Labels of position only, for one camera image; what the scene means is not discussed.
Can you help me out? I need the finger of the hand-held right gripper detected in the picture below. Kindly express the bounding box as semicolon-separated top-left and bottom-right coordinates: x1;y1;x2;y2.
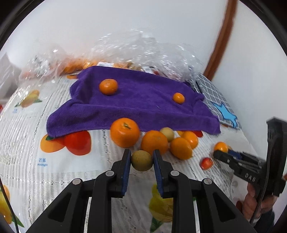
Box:
213;150;242;171
229;151;263;167

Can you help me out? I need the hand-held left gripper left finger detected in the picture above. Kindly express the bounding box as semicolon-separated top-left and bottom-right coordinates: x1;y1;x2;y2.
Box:
26;149;131;233

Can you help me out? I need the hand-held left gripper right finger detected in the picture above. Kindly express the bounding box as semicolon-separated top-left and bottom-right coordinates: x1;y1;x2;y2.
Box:
153;150;258;233

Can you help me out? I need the small orange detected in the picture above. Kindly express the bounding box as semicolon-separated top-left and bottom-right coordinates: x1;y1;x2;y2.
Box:
173;92;185;104
214;142;231;154

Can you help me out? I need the brownish green round fruit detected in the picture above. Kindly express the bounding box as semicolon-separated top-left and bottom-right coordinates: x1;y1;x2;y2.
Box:
131;151;154;172

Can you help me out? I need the small red fruit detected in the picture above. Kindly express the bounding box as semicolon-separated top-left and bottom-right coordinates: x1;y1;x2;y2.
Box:
199;157;213;170

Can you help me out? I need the large orange with stem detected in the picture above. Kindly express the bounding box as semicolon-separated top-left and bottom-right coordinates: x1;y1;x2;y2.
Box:
110;118;140;148

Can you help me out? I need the pale yellow round fruit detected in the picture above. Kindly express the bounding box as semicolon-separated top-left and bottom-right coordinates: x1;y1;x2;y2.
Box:
160;127;175;142

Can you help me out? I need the person's right hand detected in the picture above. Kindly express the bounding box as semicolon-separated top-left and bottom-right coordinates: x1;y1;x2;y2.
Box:
243;182;275;219

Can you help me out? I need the grey checked cloth blue star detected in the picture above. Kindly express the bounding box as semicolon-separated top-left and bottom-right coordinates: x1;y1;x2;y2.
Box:
192;73;243;130

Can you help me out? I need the purple towel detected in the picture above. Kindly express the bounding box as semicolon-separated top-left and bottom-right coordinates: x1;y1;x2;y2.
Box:
47;66;221;137

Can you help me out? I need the fruit print tablecloth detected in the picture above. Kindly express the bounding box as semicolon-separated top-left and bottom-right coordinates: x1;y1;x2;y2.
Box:
0;74;265;233

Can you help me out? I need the clear plastic bag of oranges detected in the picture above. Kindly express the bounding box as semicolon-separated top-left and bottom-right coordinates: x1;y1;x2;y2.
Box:
58;56;135;75

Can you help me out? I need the large crumpled clear plastic bag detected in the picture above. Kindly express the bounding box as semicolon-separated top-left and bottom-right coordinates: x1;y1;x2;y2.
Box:
90;29;204;84

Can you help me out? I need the black braided cable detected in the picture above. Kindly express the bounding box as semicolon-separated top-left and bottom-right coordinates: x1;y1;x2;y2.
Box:
250;134;277;224

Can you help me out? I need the brown wooden door frame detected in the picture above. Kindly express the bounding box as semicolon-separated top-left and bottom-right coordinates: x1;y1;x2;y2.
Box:
203;0;238;80

